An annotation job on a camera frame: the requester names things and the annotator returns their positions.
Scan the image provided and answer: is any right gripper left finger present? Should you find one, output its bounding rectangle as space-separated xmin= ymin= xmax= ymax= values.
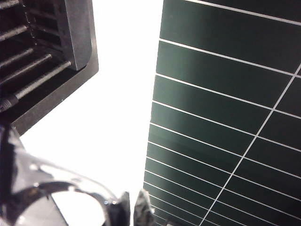
xmin=110 ymin=191 xmax=131 ymax=226

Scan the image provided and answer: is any clear glass mug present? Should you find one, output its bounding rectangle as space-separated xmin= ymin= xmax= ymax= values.
xmin=0 ymin=122 xmax=119 ymax=226

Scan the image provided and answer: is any black kitchen sink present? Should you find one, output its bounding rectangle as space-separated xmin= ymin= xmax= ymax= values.
xmin=0 ymin=0 xmax=99 ymax=137

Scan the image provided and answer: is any black sink drain rack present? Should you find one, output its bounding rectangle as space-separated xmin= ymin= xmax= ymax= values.
xmin=0 ymin=0 xmax=93 ymax=112

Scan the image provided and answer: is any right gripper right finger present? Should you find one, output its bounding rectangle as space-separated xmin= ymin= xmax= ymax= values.
xmin=133 ymin=189 xmax=155 ymax=226

